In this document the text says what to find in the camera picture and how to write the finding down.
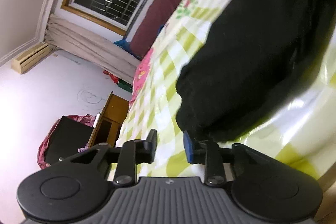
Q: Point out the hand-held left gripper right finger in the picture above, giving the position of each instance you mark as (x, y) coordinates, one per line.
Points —
(188, 147)

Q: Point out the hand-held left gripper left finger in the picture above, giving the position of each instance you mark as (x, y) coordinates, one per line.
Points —
(151, 145)

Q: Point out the black pants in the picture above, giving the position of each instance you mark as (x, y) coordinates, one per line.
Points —
(249, 43)

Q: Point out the wooden nightstand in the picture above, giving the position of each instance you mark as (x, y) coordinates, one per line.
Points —
(115, 111)

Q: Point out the green box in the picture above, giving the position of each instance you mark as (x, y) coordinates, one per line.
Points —
(125, 85)

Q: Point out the green white checked bed sheet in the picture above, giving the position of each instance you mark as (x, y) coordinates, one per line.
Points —
(162, 77)

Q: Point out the red bag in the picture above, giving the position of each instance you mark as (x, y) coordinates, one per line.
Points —
(111, 77)

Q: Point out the blue plastic bag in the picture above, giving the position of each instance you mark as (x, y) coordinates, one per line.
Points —
(126, 47)

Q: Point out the black box with pink cloth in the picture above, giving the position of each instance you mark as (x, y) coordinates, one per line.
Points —
(46, 148)

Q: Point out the maroon headboard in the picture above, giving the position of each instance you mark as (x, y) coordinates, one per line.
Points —
(162, 11)

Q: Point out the beige curtain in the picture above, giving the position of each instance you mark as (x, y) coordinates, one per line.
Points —
(92, 43)

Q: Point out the beige air conditioner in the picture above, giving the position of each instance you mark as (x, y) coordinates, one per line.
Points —
(31, 57)

